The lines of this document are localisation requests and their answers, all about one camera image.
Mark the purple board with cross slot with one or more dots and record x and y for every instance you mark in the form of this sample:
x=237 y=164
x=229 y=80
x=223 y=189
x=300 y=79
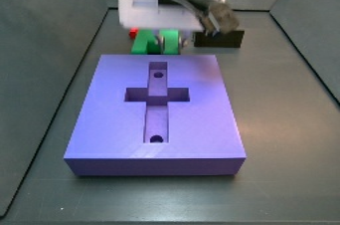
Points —
x=156 y=118

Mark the red peg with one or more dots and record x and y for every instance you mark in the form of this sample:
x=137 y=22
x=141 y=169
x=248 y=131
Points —
x=133 y=33

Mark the black fixture bracket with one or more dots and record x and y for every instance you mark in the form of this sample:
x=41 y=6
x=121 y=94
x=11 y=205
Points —
x=229 y=40

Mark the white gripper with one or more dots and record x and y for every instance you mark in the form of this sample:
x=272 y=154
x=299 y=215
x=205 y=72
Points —
x=148 y=14

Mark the green U-shaped block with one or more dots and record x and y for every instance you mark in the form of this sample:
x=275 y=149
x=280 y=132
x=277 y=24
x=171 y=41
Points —
x=144 y=44

